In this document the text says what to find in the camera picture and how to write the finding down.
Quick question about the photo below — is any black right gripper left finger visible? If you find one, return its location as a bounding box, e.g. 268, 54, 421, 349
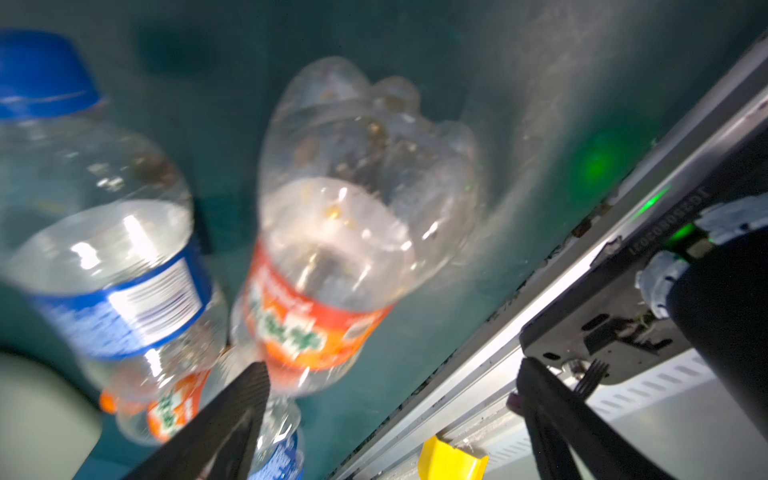
125, 362, 270, 480

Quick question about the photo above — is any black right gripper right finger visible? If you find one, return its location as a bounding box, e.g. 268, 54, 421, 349
515, 358, 671, 479

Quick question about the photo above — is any clear bottle blue label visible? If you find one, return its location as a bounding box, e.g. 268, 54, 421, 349
248, 396, 303, 480

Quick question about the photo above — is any clear bottle orange label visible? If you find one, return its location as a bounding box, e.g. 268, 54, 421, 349
99, 347, 242, 447

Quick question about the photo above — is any clear bottle blue cap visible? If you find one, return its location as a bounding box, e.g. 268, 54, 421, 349
1, 29, 227, 400

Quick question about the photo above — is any clear bottle orange cap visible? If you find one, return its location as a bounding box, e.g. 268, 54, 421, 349
240, 57, 483, 397

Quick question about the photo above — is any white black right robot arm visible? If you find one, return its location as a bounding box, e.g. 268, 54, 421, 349
131, 229, 767, 479

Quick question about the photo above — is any yellow plastic shovel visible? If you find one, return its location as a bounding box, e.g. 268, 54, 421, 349
417, 436, 490, 480

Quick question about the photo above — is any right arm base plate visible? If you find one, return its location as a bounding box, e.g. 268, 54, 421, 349
520, 132, 767, 385

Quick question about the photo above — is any white perforated cable duct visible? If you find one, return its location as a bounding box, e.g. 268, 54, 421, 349
587, 349, 716, 422

